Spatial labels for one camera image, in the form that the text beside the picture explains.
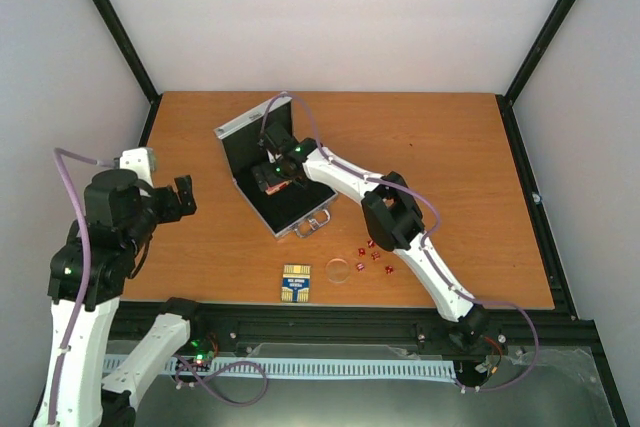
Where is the red card deck box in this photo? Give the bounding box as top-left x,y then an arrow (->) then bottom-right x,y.
265,181 -> 291,195

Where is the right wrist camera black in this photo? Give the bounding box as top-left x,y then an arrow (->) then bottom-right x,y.
259,122 -> 298,157

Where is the black aluminium frame rail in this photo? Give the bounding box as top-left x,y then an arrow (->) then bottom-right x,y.
109,301 -> 604,358

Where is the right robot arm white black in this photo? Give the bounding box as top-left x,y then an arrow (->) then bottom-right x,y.
259,134 -> 488,347

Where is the clear round dealer button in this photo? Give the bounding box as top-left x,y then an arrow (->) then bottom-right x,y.
325,258 -> 351,284

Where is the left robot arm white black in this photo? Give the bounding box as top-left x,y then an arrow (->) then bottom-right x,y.
34,169 -> 208,426

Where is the light blue cable duct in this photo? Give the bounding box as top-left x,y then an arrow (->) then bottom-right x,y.
102,354 -> 459,381

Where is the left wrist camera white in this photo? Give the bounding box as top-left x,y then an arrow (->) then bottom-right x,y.
115,147 -> 157,186

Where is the blue gold card deck box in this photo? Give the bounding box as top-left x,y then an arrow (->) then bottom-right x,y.
280,264 -> 311,303

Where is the green lit circuit board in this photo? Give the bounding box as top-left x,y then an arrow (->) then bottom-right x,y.
177,334 -> 220,374

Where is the aluminium poker case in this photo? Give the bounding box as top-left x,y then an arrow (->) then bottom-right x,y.
214,92 -> 337,238

